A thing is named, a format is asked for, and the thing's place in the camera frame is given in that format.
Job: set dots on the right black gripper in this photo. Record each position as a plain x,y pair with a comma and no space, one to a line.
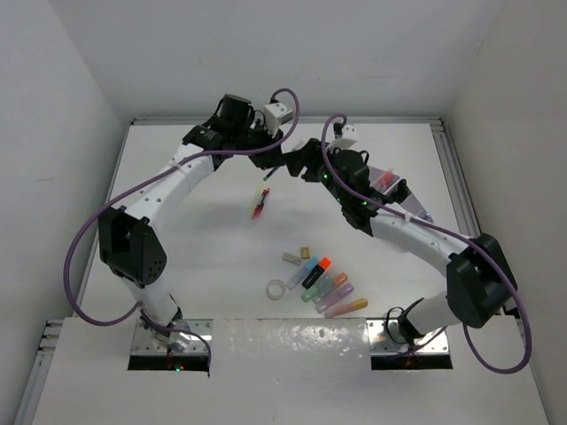
309,155

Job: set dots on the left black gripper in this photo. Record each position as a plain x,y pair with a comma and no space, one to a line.
269,158

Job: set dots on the yellow pen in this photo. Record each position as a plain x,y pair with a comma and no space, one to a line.
255,201

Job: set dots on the red pen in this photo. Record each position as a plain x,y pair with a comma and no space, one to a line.
255,209

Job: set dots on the small black scissors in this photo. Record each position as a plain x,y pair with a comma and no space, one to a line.
401,192

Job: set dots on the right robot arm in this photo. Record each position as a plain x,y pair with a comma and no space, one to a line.
479,281

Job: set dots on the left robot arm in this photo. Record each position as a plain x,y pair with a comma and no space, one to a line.
129,235

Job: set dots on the white pink compartment organizer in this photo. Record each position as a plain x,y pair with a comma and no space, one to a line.
411,204

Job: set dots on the grey eraser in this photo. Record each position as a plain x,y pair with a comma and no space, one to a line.
291,258

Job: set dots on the blue highlighter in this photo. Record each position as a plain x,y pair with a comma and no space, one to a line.
302,273

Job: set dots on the black orange highlighter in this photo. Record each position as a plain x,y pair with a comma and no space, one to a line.
316,272

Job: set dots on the orange pastel highlighter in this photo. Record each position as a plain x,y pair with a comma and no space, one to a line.
330,287

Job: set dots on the green highlighter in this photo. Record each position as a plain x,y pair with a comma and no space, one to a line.
310,293

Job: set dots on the clear tape roll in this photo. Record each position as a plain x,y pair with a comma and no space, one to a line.
275,290

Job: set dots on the purple highlighter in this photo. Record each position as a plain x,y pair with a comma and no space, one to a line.
334,298

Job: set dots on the yellow pink highlighter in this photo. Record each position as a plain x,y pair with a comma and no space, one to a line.
351,307

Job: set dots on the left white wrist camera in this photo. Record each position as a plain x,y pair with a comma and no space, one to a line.
275,115

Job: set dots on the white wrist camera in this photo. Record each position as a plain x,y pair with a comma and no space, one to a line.
344,142
275,115

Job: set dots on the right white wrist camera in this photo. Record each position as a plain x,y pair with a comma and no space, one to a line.
344,142

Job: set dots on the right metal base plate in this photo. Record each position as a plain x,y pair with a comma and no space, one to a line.
385,341

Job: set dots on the metal base plate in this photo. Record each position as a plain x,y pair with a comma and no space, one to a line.
146,342
385,341

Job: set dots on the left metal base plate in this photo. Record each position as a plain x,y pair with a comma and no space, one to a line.
146,342

